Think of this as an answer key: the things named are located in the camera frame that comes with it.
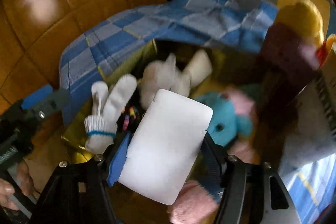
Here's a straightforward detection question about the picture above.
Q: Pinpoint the yellow plush toy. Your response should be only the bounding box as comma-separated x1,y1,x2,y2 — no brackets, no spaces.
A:
316,33,336,62
278,0,326,49

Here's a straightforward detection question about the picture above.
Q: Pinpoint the white metal tin can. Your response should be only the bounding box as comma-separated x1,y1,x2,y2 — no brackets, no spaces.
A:
314,42,336,142

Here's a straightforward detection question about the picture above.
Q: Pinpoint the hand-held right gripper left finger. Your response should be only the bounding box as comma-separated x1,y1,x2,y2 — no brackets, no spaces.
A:
31,132,132,224

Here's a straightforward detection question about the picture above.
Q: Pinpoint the pink towel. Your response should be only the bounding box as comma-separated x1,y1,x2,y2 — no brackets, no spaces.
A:
167,88,259,224

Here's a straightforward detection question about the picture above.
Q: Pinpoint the yellow cardboard box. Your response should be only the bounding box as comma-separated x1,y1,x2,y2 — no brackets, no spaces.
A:
61,22,322,224

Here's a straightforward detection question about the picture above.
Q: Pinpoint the teal plush toy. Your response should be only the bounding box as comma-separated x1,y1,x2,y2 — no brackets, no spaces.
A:
196,91,255,148

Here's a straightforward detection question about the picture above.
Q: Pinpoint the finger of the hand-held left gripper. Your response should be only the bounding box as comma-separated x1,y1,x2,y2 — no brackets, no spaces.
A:
20,84,72,122

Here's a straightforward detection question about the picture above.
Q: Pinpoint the black hair tie bundle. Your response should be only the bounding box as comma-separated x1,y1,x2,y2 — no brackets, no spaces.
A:
118,105,144,133

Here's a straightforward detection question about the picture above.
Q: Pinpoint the person's left hand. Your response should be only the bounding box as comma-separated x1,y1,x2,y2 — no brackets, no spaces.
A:
0,160,35,211

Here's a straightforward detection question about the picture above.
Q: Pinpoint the wooden wardrobe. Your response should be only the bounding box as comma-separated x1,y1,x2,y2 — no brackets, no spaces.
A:
0,0,201,188

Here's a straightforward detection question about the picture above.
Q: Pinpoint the white plastic bag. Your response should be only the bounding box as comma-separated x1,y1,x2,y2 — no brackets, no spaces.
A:
139,53,192,110

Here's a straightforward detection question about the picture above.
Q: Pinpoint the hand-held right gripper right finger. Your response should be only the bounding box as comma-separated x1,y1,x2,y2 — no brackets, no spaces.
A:
202,132,302,224

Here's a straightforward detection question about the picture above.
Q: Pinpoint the white foam block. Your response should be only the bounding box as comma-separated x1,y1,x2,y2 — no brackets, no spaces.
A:
118,89,214,206

